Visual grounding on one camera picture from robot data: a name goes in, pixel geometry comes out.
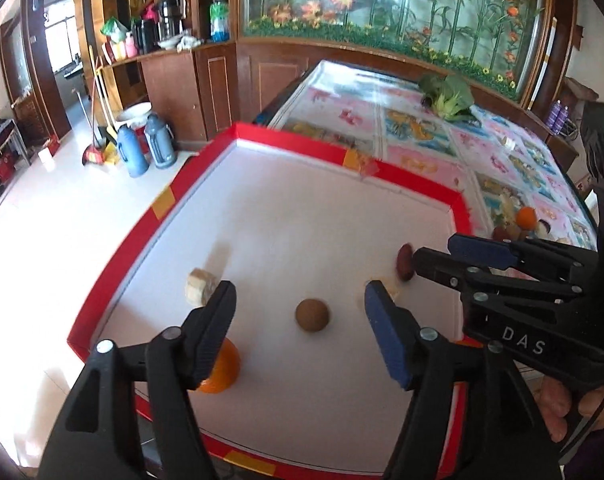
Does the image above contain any large orange tangerine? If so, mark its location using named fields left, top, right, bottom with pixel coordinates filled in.
left=515, top=206, right=538, bottom=231

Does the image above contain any dark red jujube date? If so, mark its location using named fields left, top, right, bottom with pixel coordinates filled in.
left=492, top=226, right=511, bottom=242
left=395, top=243, right=415, bottom=283

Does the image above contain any small orange tangerine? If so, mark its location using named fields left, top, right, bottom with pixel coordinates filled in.
left=198, top=338, right=241, bottom=394

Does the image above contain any brown longan fruit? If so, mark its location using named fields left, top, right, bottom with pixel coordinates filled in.
left=294, top=298, right=330, bottom=333

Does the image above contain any beige yam chunk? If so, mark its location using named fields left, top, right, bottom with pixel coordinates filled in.
left=185, top=268, right=218, bottom=308

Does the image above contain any person right hand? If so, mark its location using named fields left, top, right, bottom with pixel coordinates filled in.
left=536, top=377, right=604, bottom=443

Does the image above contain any colourful fruit print tablecloth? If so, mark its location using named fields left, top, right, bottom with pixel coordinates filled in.
left=264, top=61, right=597, bottom=249

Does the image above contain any red white shallow box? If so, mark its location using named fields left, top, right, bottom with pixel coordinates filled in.
left=68, top=124, right=471, bottom=479

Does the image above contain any green leafy bok choy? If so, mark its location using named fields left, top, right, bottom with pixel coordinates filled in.
left=418, top=74, right=480, bottom=125

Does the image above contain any red broom dustpan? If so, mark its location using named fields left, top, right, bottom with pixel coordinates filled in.
left=73, top=89, right=110, bottom=166

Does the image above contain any grey blue thermos flask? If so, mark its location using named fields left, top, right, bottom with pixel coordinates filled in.
left=145, top=113, right=177, bottom=169

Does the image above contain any wooden sideboard cabinet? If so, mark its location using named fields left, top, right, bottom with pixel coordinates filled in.
left=104, top=38, right=318, bottom=151

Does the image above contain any green plastic bottle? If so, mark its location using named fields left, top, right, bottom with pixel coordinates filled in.
left=210, top=0, right=230, bottom=42

